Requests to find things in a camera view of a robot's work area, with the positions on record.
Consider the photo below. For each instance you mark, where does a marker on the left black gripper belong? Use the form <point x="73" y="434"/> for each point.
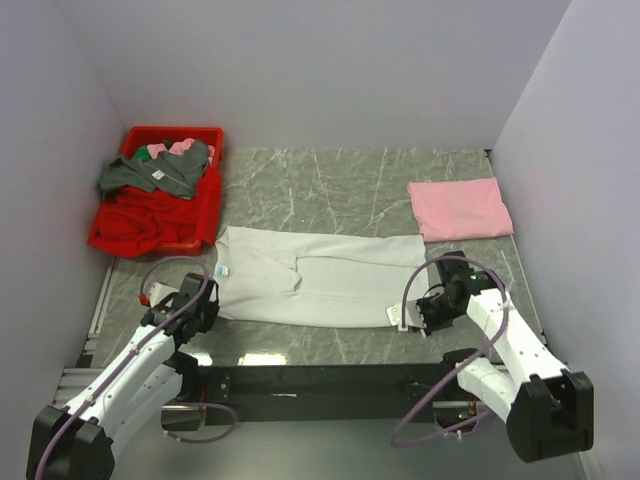
<point x="211" y="311"/>

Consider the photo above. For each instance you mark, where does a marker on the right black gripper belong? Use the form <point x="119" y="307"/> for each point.
<point x="431" y="327"/>

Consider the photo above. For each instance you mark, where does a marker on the white t-shirt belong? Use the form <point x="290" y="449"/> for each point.
<point x="315" y="280"/>

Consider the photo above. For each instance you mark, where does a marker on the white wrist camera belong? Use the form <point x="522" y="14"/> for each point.
<point x="406" y="318"/>
<point x="157" y="292"/>

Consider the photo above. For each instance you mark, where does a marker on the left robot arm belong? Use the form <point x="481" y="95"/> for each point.
<point x="82" y="438"/>

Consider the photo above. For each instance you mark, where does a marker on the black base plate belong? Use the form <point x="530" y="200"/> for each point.
<point x="275" y="393"/>

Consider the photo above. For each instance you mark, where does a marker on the folded pink t-shirt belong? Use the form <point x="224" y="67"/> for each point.
<point x="459" y="210"/>

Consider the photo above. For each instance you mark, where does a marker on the grey t-shirt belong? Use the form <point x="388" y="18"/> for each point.
<point x="177" y="175"/>

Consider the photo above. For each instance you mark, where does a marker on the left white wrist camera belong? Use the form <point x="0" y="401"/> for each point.
<point x="157" y="292"/>

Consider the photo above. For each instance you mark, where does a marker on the red plastic bin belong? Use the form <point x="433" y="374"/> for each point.
<point x="144" y="135"/>

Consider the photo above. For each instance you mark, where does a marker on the green garment in bin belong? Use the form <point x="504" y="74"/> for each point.
<point x="142" y="154"/>

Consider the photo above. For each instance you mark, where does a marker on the pink garment in bin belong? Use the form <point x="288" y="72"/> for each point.
<point x="179" y="147"/>

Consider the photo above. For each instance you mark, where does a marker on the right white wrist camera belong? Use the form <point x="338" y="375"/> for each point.
<point x="406" y="318"/>

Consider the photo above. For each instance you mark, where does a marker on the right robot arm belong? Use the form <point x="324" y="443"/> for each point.
<point x="547" y="409"/>

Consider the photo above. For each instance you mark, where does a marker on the aluminium frame rail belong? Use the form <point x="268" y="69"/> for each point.
<point x="453" y="410"/>

